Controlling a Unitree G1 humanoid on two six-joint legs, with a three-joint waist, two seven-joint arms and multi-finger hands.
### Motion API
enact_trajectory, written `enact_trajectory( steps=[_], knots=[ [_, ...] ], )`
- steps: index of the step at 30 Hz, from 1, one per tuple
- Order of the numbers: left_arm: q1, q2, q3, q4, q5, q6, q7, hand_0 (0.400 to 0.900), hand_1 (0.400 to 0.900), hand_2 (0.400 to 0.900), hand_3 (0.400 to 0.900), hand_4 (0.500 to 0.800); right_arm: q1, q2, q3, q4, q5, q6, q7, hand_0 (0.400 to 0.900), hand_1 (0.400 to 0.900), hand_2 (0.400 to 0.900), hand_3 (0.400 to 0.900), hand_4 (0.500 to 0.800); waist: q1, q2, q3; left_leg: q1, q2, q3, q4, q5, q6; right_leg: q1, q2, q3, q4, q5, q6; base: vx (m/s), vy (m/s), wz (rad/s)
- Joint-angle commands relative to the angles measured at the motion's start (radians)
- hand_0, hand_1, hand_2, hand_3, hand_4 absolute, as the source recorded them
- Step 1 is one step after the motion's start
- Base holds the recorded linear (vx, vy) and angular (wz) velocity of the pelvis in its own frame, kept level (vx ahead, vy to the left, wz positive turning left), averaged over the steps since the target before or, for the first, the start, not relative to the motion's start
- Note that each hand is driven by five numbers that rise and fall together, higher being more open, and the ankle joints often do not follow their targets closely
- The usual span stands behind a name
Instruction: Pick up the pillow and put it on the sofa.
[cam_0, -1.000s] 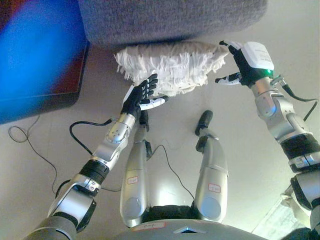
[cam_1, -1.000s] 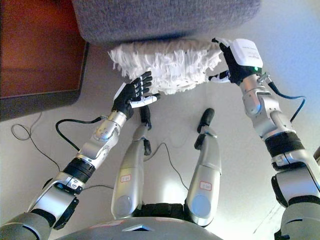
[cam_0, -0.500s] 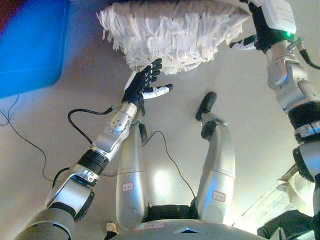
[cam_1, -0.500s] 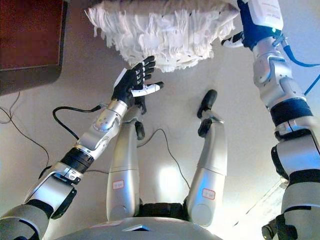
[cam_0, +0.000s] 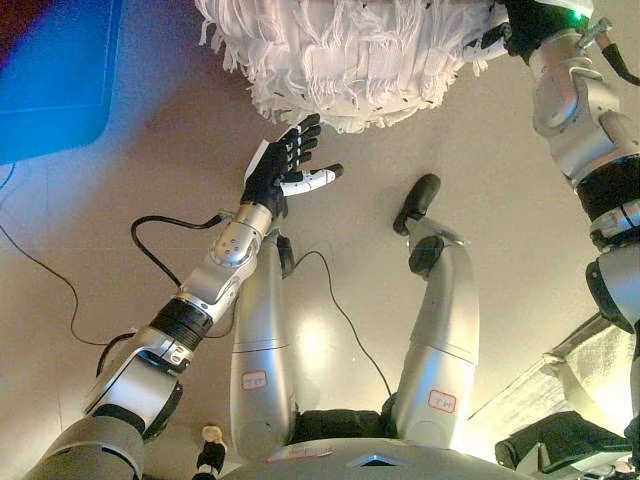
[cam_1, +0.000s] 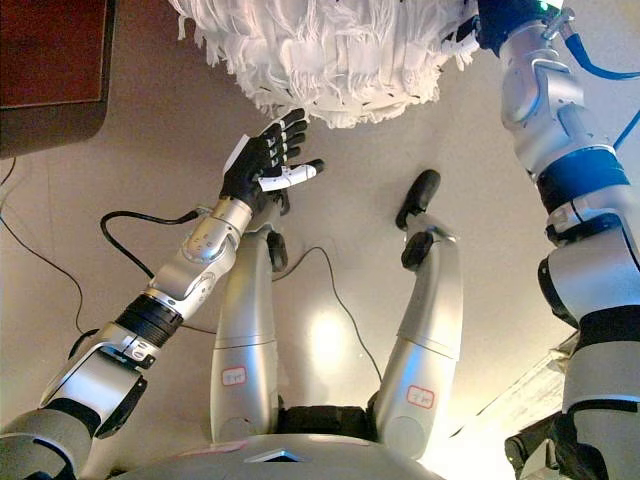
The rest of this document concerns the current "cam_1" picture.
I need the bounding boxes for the silver left robot leg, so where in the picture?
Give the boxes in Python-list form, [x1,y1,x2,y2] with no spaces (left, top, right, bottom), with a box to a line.
[208,189,292,445]

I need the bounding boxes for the grey robot torso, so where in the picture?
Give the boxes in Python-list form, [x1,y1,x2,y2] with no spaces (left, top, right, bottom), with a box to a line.
[114,432,451,480]

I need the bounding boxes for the thin black floor cable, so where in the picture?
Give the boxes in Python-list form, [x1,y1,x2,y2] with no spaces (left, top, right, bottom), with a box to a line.
[272,246,384,385]
[0,158,101,351]

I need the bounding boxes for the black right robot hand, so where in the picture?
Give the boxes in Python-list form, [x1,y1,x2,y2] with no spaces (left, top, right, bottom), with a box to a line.
[442,0,551,55]

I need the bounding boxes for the glossy brown wooden desk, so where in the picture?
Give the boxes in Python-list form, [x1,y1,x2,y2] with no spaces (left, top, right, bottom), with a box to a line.
[0,0,120,160]

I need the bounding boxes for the white fringed pillow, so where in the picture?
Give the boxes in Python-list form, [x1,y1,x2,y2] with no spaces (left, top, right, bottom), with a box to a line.
[167,0,481,130]

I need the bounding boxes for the thick black wrist cable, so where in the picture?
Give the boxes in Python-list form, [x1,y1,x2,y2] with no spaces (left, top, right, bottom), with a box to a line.
[99,208,202,280]

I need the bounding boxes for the blue wrist cable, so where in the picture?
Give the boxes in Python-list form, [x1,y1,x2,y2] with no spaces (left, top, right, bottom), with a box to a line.
[560,18,640,151]

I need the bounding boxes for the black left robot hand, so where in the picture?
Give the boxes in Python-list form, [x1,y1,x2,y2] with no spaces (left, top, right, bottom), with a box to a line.
[218,107,326,212]

